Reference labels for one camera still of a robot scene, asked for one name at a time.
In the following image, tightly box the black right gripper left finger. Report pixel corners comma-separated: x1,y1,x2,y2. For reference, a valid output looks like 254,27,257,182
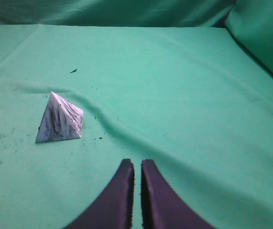
66,159,135,229

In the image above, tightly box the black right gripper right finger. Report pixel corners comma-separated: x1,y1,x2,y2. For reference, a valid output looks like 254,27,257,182
141,159,214,229

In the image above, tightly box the white marbled square pyramid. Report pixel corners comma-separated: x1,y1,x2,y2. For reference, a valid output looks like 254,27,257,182
35,92,84,143

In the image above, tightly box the green cloth table cover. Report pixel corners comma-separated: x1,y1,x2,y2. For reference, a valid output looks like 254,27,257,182
0,0,273,229

